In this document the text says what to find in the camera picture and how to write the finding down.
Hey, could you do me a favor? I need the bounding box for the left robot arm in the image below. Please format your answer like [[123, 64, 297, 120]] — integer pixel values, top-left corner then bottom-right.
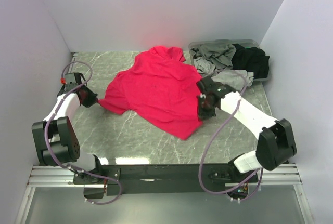
[[32, 72, 104, 183]]

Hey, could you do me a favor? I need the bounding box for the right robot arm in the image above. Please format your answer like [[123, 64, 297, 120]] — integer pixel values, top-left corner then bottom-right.
[[197, 77, 297, 182]]

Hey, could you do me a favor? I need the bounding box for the grey plastic bin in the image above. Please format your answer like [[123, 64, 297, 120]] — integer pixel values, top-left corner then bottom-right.
[[188, 39, 271, 82]]

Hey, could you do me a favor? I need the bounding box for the black t-shirt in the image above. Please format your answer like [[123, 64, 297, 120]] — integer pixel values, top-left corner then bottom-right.
[[232, 44, 270, 79]]

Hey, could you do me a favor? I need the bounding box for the red t-shirt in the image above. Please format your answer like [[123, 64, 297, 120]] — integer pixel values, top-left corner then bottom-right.
[[98, 46, 202, 140]]

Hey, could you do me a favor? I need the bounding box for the light grey t-shirt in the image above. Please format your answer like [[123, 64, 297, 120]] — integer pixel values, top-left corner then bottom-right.
[[212, 70, 254, 90]]

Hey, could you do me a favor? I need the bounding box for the aluminium rail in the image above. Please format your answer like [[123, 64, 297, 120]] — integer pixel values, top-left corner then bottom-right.
[[27, 164, 302, 188]]

